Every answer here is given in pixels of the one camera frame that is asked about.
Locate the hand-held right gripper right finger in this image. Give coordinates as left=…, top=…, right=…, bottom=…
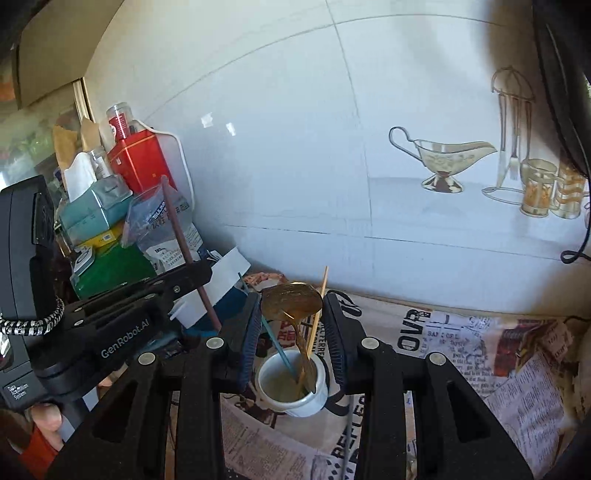
left=322, top=292, right=535, bottom=480

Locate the teal tissue pack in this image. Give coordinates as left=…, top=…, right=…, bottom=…
left=59, top=151, right=133, bottom=241

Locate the white printed pouch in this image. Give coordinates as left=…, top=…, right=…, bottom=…
left=139, top=217, right=209, bottom=274

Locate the dark brown wooden chopstick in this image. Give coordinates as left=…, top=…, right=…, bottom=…
left=161, top=175, right=221, bottom=332

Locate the green box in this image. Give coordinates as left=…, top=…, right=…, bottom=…
left=71, top=240, right=158, bottom=302

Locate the white ribbed ceramic cup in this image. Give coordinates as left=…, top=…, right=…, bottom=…
left=256, top=348, right=329, bottom=417

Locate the clear glass jar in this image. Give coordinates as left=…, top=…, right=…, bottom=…
left=90, top=147, right=115, bottom=180

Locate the newspaper print tablecloth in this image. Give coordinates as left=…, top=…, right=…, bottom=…
left=171, top=272, right=587, bottom=480

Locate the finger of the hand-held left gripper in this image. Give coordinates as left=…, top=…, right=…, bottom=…
left=65, top=259, right=214, bottom=334

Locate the teal chopstick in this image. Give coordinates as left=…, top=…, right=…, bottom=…
left=238, top=272, right=301, bottom=381

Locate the light bamboo chopstick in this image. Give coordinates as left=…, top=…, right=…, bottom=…
left=302, top=265, right=329, bottom=365

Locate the clear bag with blue contents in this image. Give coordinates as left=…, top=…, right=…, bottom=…
left=121, top=186, right=195, bottom=245

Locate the clear plastic cutting board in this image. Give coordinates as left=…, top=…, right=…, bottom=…
left=129, top=119, right=197, bottom=217

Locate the small white tin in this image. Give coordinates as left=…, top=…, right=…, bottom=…
left=69, top=246, right=96, bottom=276

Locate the brown paper bag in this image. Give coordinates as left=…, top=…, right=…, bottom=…
left=52, top=117, right=101, bottom=169

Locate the clear tube red label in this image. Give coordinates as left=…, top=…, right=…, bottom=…
left=106, top=102, right=135, bottom=140

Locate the person's left hand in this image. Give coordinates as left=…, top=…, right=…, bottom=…
left=28, top=401, right=64, bottom=448

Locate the red tin box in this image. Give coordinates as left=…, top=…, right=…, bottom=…
left=107, top=128, right=178, bottom=195

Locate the gold metal spoon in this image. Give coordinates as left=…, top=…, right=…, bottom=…
left=261, top=282, right=322, bottom=393

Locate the black wok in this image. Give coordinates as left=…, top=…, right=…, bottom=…
left=531, top=0, right=591, bottom=178

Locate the cream wall cabinet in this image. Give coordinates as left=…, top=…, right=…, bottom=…
left=16, top=0, right=122, bottom=110

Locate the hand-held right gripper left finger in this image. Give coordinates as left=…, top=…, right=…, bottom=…
left=46, top=292, right=262, bottom=480

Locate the braided black white cord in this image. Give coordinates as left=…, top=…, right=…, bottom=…
left=0, top=296, right=64, bottom=336

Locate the yellow flat box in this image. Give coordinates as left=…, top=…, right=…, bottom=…
left=75, top=220, right=126, bottom=252

